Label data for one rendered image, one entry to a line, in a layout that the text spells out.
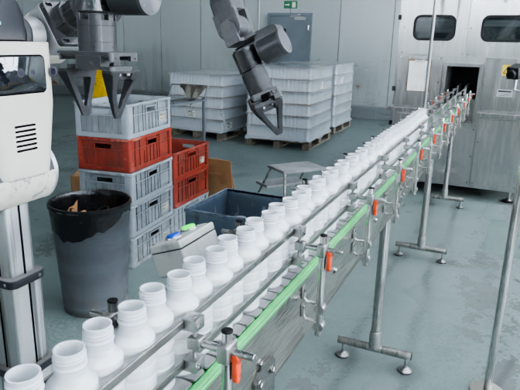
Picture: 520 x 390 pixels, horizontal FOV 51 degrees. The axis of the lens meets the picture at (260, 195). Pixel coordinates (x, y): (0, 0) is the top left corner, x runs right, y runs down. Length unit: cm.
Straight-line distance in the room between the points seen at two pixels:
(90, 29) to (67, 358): 46
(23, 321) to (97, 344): 80
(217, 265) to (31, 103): 64
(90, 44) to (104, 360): 45
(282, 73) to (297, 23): 422
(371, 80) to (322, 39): 135
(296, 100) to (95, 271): 528
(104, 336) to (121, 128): 290
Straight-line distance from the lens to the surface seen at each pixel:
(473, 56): 577
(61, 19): 149
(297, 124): 785
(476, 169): 588
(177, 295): 84
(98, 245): 302
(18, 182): 135
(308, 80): 774
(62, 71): 89
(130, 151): 356
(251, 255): 103
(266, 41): 119
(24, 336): 153
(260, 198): 207
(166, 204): 408
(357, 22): 1166
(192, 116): 872
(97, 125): 365
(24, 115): 134
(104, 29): 86
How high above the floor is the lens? 151
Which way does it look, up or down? 16 degrees down
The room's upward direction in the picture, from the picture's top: 1 degrees clockwise
